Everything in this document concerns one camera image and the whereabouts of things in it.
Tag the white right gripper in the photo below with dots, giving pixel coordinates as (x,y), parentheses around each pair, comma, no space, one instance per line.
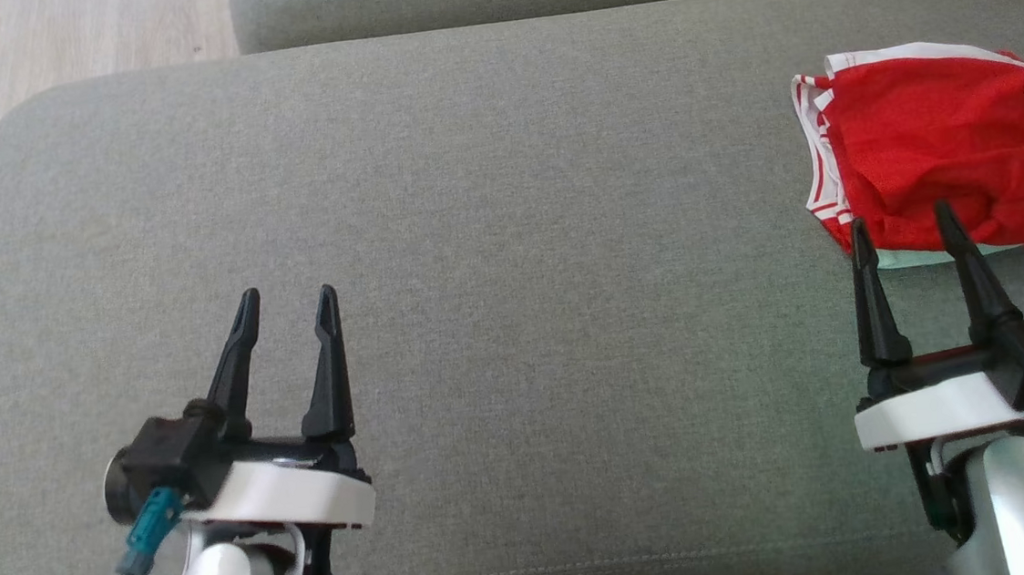
(932,405)

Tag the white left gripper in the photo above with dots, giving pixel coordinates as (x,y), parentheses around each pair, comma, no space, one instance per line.
(300,492)

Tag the red and white basketball jersey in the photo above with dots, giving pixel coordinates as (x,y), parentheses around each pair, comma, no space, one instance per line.
(949,152)

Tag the grey sofa cushion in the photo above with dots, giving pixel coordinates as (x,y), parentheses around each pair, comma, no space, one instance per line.
(517,232)

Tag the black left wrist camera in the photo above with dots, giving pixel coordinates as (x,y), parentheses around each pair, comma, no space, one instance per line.
(164,456)

